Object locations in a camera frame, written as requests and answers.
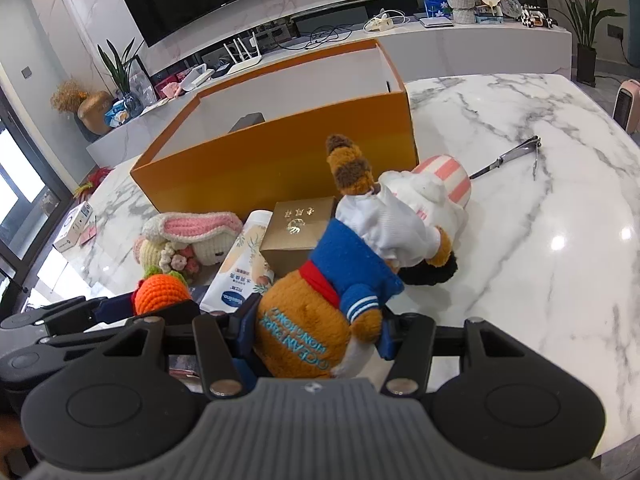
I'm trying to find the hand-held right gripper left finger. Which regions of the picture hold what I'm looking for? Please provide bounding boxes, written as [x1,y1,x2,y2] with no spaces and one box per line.
[102,304,262,401]

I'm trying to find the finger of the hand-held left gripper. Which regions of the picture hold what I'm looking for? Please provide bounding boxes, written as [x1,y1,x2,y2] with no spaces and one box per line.
[30,317,141,358]
[0,296,135,330]

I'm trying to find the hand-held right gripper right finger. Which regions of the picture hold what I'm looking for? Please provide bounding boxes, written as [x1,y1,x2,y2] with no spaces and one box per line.
[377,312,532,399]

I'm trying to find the orange crochet carrot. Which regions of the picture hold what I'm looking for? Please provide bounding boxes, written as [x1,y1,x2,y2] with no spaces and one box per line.
[132,270,192,316]

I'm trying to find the white tissue packet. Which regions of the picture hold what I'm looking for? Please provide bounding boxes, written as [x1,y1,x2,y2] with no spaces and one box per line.
[200,209,276,313]

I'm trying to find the small gold box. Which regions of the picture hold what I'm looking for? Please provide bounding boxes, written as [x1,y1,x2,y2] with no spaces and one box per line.
[260,196,337,281]

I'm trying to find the orange cardboard box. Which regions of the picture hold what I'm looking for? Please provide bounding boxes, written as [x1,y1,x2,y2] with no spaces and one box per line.
[130,37,421,216]

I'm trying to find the small white box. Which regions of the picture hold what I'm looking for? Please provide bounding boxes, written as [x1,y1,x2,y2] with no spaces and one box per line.
[54,201,95,252]

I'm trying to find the red yellow toy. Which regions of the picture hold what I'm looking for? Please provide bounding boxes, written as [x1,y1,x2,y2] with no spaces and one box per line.
[74,167,113,198]

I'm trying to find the glass sliding door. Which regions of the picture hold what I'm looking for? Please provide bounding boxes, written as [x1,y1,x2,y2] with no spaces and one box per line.
[0,80,76,286]

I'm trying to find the blue snack packet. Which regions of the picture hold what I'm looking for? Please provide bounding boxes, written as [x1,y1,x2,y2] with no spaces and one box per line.
[104,100,133,128]

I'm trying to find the brown round vase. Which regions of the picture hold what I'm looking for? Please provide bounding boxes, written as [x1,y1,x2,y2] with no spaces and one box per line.
[77,91,116,135]

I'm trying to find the dark grey object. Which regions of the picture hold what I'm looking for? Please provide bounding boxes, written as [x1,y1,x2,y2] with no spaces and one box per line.
[227,112,266,133]

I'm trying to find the yellow dried flowers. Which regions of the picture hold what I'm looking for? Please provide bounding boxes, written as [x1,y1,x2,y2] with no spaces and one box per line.
[50,77,88,113]

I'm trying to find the metal nail nipper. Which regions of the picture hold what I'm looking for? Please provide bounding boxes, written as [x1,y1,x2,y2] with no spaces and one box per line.
[470,135,543,181]

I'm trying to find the green plant in glass vase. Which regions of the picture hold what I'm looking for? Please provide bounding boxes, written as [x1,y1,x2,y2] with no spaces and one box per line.
[97,37,146,111]

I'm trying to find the flat white box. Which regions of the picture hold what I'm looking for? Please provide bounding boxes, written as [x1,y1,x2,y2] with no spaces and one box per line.
[172,65,216,93]

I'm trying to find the white router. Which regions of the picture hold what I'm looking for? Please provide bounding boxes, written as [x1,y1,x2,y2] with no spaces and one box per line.
[222,32,263,68]

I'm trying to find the white tv cabinet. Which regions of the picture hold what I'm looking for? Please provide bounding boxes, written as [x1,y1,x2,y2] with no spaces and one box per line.
[85,25,573,166]

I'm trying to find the white space heater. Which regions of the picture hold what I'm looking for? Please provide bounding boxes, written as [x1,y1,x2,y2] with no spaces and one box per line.
[612,79,640,136]

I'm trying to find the white woven basket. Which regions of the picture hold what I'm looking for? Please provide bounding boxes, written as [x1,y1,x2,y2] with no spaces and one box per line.
[446,0,477,25]

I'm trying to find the tall potted floor plant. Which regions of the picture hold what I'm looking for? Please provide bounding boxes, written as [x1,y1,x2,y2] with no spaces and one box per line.
[532,0,628,86]

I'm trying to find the black white toy car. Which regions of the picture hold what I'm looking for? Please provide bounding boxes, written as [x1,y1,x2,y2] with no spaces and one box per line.
[520,5,556,28]

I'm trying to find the black picture frame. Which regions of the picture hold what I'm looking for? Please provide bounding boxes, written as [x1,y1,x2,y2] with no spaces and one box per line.
[127,55,153,101]

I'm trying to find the white charger with cable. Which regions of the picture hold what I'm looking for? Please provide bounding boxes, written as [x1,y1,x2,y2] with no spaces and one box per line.
[364,10,411,35]

